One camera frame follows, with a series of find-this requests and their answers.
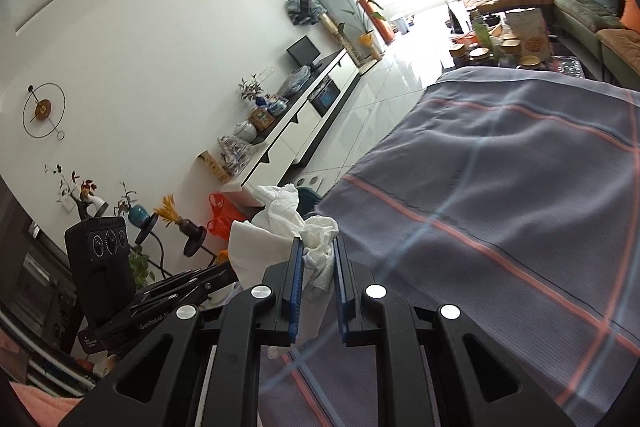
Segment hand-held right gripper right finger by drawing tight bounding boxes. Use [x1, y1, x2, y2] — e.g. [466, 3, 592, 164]
[332, 237, 571, 427]

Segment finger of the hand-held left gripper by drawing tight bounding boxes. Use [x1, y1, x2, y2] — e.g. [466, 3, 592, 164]
[131, 263, 240, 308]

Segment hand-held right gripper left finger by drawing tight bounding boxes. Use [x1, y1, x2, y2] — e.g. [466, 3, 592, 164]
[60, 239, 305, 427]

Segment white tissue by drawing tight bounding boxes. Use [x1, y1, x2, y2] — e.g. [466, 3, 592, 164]
[227, 183, 340, 344]

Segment person's left forearm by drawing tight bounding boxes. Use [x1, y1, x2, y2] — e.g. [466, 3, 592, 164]
[9, 379, 77, 427]

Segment black round lamp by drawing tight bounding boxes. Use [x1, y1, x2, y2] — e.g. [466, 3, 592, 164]
[134, 212, 169, 279]

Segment blue vase with plant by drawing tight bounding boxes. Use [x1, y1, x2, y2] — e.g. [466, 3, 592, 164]
[114, 181, 149, 226]

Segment orange plastic bag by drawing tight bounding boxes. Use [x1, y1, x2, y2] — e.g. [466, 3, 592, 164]
[207, 191, 252, 239]

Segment dark vase with yellow flowers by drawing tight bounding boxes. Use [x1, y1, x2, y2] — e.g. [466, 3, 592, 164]
[152, 194, 201, 233]

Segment white vase with red flowers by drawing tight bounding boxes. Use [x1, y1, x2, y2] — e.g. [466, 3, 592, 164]
[44, 164, 109, 216]

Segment teal plastic chair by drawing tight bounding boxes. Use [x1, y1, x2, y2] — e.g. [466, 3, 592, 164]
[297, 186, 321, 221]

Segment yellow box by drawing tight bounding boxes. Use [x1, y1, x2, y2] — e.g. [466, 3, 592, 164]
[195, 149, 232, 184]

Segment clear model ship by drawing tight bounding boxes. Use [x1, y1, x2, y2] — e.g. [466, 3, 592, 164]
[218, 134, 256, 173]

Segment grey plaid blanket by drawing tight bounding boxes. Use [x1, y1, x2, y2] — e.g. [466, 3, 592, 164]
[260, 67, 640, 427]

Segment white tv cabinet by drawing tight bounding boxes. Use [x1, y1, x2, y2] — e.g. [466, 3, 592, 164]
[239, 46, 364, 208]

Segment dark vase with branches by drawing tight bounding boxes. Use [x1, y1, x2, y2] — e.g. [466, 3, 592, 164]
[238, 75, 266, 108]

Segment clear plastic bag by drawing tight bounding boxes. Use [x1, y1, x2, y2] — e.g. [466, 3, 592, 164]
[276, 65, 314, 98]

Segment black monitor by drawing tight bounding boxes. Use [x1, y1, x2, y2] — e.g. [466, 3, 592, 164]
[286, 35, 323, 70]

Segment tall plant in yellow pot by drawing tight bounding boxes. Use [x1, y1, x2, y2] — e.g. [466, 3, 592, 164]
[319, 0, 389, 51]

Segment covered floor fan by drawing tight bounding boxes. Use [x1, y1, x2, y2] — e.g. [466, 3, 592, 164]
[285, 0, 326, 26]

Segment green bottle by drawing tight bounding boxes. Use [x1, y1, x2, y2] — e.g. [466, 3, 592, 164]
[472, 15, 494, 53]

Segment coffee table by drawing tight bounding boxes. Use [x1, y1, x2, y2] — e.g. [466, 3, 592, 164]
[439, 6, 587, 78]

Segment brown paper bag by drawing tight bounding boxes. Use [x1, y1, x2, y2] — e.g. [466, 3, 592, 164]
[507, 6, 551, 63]

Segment brown ottoman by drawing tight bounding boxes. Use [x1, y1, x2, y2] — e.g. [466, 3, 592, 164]
[459, 0, 561, 16]

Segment green sofa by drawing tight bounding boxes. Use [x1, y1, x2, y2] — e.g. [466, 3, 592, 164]
[552, 0, 640, 84]

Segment brown seat cover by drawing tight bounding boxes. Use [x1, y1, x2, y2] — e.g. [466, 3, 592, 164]
[597, 28, 640, 78]

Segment orange cushion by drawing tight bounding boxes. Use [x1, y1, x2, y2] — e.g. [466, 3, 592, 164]
[619, 0, 640, 30]

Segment round wall clock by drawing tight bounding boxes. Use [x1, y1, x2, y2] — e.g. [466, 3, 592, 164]
[22, 82, 66, 140]

